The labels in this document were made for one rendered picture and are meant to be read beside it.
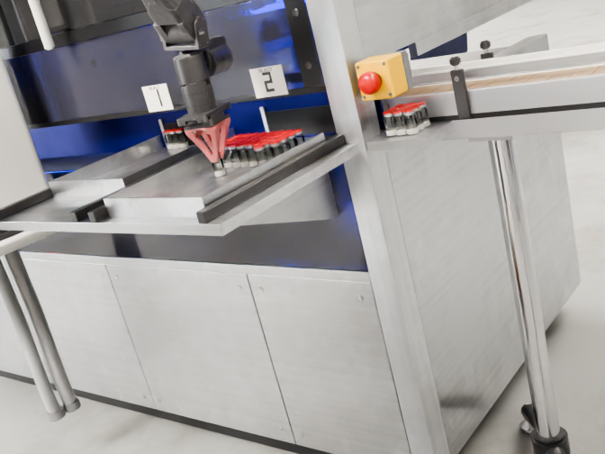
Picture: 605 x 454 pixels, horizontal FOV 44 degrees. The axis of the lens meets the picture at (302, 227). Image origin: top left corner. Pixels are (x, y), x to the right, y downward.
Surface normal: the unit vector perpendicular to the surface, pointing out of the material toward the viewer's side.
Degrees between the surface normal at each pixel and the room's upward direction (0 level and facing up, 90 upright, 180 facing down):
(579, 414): 0
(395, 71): 90
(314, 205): 90
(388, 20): 90
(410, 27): 90
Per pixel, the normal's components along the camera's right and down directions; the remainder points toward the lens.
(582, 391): -0.24, -0.92
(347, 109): -0.58, 0.40
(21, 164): 0.65, 0.09
